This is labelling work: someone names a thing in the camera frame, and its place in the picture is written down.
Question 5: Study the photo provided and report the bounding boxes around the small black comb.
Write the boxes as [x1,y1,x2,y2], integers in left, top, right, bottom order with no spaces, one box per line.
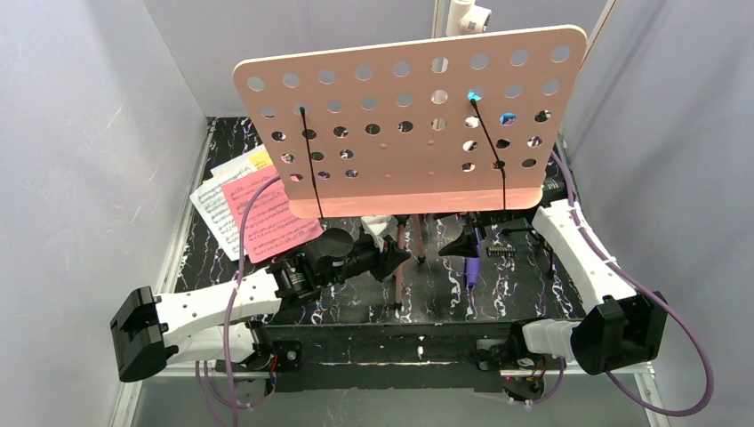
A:
[485,246,517,258]

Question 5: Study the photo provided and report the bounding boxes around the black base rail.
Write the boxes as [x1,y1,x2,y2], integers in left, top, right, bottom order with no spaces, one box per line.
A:
[120,318,655,395]

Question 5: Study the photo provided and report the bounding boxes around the white sheet music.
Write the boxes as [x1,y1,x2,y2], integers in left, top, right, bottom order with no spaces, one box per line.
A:
[189,165,254,261]

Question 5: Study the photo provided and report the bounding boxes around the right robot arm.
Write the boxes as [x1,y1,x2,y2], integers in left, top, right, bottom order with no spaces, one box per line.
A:
[440,189,668,375]

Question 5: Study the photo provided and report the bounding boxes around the purple microphone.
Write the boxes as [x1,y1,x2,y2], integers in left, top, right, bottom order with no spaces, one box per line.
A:
[465,228,483,291]

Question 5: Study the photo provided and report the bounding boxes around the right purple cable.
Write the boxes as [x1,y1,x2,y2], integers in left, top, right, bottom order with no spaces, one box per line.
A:
[550,149,715,418]

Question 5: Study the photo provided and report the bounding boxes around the yellow sheet music page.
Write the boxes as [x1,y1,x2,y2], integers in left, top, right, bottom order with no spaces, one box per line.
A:
[249,150,274,171]

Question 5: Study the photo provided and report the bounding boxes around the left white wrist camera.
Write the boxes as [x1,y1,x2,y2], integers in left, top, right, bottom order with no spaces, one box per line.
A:
[360,215,398,246]

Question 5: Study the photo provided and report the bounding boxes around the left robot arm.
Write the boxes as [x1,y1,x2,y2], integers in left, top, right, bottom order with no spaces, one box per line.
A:
[109,228,411,383]

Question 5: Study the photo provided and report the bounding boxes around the pink music stand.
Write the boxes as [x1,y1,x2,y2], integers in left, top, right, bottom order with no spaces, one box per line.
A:
[231,24,589,310]

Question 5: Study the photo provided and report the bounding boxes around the sheet music pages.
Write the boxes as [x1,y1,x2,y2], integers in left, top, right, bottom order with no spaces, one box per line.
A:
[211,146,267,177]

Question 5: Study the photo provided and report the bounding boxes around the pink sheet music page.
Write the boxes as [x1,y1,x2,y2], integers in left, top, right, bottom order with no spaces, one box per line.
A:
[221,166,323,263]

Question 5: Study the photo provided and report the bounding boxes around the white pvc pipe frame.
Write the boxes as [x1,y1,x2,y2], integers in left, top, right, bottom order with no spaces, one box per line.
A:
[432,1,619,62]

